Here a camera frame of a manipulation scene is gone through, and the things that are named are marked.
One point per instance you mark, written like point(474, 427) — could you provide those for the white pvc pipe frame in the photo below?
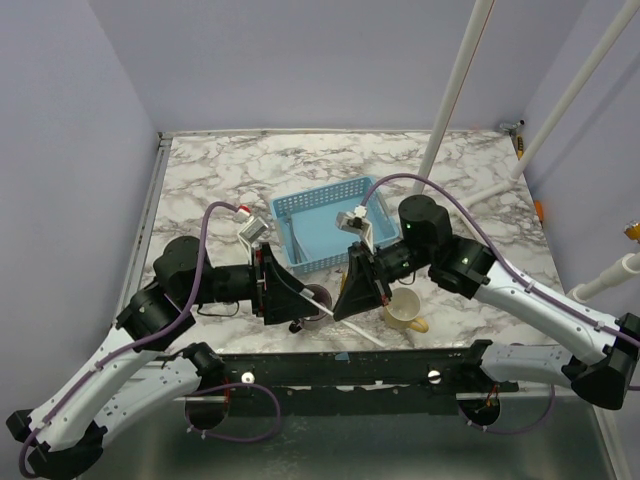
point(624, 268)

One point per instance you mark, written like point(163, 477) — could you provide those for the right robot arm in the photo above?
point(594, 354)

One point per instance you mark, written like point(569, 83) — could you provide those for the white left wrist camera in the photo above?
point(252, 227)

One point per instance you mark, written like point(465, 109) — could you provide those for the white toothbrush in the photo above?
point(376, 341)

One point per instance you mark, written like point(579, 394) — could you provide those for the purple grey mug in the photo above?
point(321, 300)

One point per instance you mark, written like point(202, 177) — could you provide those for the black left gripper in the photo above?
point(259, 284)

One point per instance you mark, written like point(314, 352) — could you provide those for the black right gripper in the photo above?
point(373, 273)

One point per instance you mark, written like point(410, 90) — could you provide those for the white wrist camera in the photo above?
point(252, 227)
point(356, 222)

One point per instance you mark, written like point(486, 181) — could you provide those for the light blue plastic basket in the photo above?
point(314, 214)

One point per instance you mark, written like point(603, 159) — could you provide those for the clear textured glass tray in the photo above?
point(367, 330)

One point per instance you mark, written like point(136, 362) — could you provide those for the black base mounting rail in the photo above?
point(353, 383)

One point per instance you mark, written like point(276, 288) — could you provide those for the yellow ceramic mug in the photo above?
point(403, 311)

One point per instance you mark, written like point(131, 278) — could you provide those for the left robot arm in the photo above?
point(131, 374)

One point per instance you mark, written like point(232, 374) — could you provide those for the yellow toothpaste tube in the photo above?
point(344, 279)

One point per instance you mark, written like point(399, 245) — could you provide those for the aluminium table edge rail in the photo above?
point(136, 264)

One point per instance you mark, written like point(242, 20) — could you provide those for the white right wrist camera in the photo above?
point(356, 222)

